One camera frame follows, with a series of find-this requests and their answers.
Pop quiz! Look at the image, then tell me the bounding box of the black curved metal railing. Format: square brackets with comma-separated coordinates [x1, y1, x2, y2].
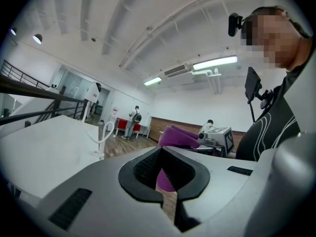
[0, 74, 89, 127]

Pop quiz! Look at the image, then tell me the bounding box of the long ceiling light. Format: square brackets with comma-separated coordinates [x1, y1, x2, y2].
[192, 55, 238, 71]

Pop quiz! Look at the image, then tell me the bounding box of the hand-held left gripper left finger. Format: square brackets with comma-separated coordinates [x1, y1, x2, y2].
[34, 146, 183, 237]

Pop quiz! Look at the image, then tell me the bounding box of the person's head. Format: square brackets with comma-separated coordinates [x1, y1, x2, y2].
[240, 5, 313, 71]

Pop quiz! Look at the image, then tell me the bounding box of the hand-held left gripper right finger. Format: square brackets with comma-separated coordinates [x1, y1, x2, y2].
[161, 146, 257, 233]

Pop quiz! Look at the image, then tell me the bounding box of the short ceiling light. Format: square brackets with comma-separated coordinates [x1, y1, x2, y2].
[144, 77, 162, 86]

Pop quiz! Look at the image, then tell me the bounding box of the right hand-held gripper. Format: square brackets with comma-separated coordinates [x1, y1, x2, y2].
[198, 126, 234, 158]

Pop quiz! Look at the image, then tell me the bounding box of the black staircase railing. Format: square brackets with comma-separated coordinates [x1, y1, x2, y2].
[0, 59, 50, 88]

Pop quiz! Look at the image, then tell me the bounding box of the black chest-mounted monitor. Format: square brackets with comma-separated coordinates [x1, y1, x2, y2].
[244, 67, 274, 123]

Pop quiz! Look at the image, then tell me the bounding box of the purple cloth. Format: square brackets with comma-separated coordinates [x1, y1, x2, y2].
[155, 124, 200, 192]

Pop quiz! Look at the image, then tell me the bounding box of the ceiling air vent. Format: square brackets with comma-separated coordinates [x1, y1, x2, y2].
[164, 63, 191, 78]

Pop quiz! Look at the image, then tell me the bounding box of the black head camera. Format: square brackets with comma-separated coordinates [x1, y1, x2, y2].
[228, 13, 244, 37]

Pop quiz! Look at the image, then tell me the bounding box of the black printed t-shirt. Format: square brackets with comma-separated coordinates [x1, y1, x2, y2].
[236, 65, 316, 162]

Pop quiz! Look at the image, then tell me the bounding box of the red and white table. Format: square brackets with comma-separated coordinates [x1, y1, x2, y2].
[115, 117, 152, 139]

